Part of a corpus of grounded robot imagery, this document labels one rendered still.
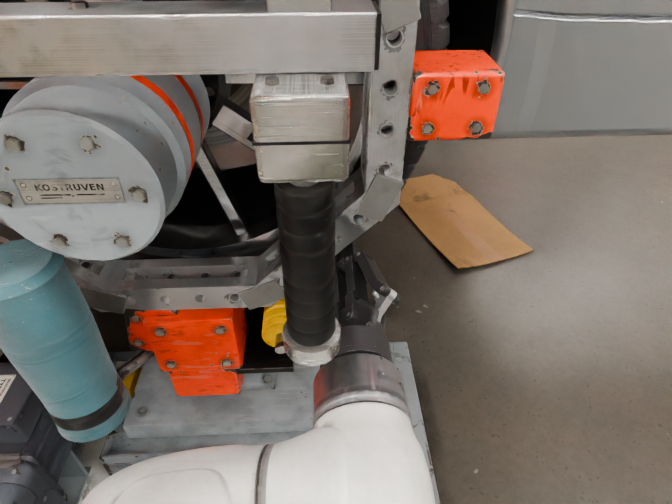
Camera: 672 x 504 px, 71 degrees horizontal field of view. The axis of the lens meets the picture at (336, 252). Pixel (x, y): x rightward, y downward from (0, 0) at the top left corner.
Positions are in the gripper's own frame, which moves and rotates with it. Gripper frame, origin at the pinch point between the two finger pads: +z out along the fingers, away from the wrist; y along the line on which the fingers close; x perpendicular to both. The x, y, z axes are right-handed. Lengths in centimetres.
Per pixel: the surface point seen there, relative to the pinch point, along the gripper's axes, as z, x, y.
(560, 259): 70, -100, 10
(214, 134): 19.8, 19.0, -8.1
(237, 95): 19.8, 20.3, -0.7
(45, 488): -16, 10, -51
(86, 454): 3, -2, -77
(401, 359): 24, -50, -28
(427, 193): 111, -73, -15
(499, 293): 55, -82, -8
